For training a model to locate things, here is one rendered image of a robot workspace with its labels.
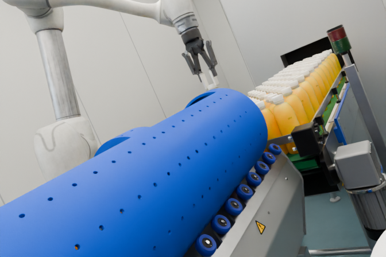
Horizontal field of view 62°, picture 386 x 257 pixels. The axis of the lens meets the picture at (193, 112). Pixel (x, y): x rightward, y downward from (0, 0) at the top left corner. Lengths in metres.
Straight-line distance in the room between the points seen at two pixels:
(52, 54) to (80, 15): 2.98
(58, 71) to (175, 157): 0.90
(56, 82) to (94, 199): 0.98
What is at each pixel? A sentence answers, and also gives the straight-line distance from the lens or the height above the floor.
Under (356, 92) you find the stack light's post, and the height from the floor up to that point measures 0.99.
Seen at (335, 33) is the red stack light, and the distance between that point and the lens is 1.37.
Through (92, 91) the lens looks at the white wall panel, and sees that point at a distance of 4.05.
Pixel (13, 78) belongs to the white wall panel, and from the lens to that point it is 3.71.
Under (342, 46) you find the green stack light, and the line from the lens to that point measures 1.37.
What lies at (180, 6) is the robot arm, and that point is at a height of 1.56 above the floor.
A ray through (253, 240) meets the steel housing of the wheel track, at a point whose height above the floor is 0.88.
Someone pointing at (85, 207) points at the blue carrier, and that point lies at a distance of 0.49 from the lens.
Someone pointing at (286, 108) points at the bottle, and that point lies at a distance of 1.18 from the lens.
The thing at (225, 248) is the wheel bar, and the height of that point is 0.93.
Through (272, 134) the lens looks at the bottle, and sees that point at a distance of 1.21.
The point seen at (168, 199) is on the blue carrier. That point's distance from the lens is 0.57.
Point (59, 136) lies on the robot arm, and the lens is 1.21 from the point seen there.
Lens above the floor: 1.27
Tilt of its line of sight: 4 degrees down
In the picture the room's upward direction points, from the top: 23 degrees counter-clockwise
